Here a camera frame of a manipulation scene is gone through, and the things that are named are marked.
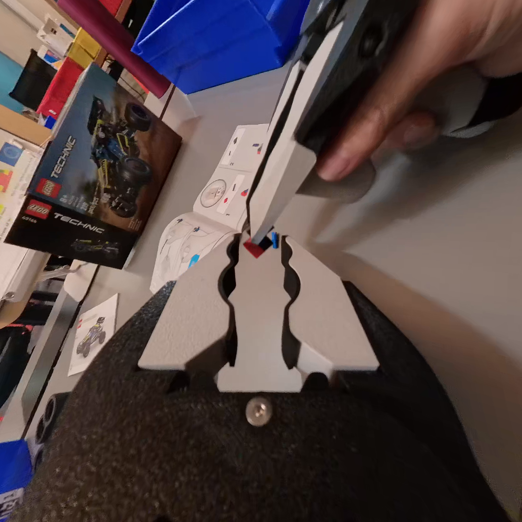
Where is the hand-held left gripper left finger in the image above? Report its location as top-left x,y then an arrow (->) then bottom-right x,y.
138,234 -> 242,372

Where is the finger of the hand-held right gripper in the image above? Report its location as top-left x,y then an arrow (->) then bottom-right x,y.
246,61 -> 304,236
250,22 -> 344,244

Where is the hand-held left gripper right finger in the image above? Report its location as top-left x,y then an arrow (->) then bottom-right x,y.
281,235 -> 381,380

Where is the black lego wheel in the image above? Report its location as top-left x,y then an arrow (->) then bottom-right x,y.
35,393 -> 69,445

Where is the lego set box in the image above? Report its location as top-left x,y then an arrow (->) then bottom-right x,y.
4,63 -> 183,270

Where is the person's right hand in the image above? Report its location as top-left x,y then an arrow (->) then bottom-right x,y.
317,0 -> 522,181

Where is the open instruction booklet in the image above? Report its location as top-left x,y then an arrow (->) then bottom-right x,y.
150,123 -> 271,294

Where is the blue storage bin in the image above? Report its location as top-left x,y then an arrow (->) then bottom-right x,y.
131,0 -> 311,95

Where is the closed instruction booklet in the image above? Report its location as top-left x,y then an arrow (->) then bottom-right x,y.
67,294 -> 119,377

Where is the maroon cylinder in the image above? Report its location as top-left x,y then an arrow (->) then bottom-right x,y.
57,0 -> 172,98

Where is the yellow box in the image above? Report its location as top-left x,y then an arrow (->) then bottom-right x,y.
66,28 -> 102,69

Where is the blue labelled container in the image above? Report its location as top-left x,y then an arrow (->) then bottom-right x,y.
0,440 -> 34,522

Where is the red box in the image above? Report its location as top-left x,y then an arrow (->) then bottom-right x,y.
37,57 -> 85,119

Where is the black bag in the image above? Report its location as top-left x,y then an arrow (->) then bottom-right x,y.
8,49 -> 58,111

